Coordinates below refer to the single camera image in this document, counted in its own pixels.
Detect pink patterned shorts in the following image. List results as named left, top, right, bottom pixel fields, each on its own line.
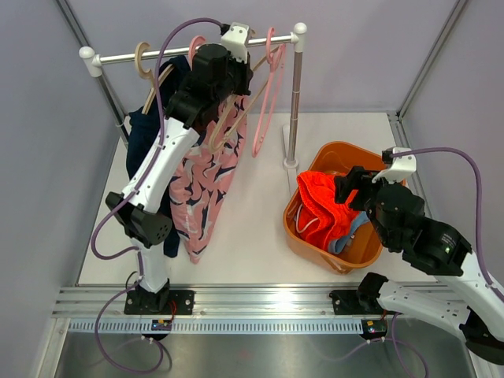
left=169, top=96, right=248, bottom=264

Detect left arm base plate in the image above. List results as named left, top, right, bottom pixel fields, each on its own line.
left=124, top=288, right=195, bottom=315

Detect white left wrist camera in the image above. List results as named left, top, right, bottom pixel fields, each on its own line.
left=220, top=22, right=255, bottom=64

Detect pink plastic hanger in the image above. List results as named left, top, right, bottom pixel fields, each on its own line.
left=187, top=35, right=206, bottom=66
left=251, top=27, right=287, bottom=158

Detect silver clothes rack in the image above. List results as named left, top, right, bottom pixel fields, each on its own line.
left=79, top=22, right=307, bottom=194

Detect navy blue shorts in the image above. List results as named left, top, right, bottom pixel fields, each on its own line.
left=125, top=54, right=194, bottom=259

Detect light blue shorts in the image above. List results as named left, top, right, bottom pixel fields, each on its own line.
left=327, top=212, right=369, bottom=255

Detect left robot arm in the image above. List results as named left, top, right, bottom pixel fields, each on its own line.
left=106, top=42, right=253, bottom=315

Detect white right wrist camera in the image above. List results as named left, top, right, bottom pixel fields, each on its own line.
left=372, top=146, right=417, bottom=184

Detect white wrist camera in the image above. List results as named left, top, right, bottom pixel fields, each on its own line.
left=220, top=22, right=255, bottom=64
left=372, top=146, right=417, bottom=184

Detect orange shorts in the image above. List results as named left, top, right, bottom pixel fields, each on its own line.
left=295, top=171, right=360, bottom=252

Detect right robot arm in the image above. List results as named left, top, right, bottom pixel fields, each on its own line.
left=334, top=166, right=503, bottom=365

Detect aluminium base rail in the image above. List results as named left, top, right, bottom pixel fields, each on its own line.
left=50, top=283, right=454, bottom=335

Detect beige plastic hanger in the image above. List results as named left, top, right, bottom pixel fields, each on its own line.
left=208, top=55, right=266, bottom=154
left=134, top=42, right=174, bottom=115

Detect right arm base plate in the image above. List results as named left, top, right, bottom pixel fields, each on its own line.
left=329, top=290, right=383, bottom=315

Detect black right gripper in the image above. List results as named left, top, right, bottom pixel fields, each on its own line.
left=332, top=165, right=402, bottom=247

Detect orange plastic basket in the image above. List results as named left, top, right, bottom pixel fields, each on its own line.
left=283, top=142, right=385, bottom=274

